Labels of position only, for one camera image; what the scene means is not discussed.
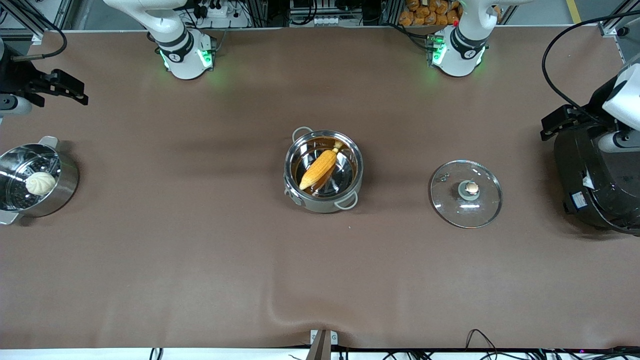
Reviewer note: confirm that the metal table edge bracket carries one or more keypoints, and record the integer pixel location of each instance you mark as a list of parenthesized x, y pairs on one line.
[(323, 340)]

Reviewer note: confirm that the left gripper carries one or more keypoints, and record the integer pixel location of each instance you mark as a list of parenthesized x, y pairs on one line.
[(595, 106)]

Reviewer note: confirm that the black rice cooker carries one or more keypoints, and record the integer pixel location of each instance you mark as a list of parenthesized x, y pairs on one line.
[(600, 175)]

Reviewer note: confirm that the white steamed bun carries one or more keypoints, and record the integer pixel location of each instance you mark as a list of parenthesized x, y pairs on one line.
[(41, 183)]

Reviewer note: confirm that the bag of orange snacks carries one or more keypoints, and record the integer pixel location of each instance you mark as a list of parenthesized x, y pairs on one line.
[(427, 14)]

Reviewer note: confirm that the stainless steel pot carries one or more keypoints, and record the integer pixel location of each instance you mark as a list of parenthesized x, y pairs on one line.
[(320, 206)]

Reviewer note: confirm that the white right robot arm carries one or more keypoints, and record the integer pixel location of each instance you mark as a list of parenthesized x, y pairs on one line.
[(180, 55)]

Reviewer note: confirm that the yellow corn cob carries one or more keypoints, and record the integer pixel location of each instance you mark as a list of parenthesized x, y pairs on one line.
[(320, 167)]

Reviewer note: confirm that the brown table mat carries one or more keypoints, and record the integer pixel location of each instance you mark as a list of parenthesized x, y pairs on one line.
[(320, 280)]

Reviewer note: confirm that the steel steamer pot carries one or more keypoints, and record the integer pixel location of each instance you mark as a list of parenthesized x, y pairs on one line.
[(62, 187)]

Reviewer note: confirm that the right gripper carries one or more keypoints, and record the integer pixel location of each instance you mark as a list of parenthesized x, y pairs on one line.
[(14, 75)]

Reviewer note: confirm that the white power strip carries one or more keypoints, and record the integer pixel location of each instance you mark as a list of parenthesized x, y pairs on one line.
[(215, 9)]

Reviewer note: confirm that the glass pot lid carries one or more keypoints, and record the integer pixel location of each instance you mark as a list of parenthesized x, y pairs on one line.
[(450, 205)]

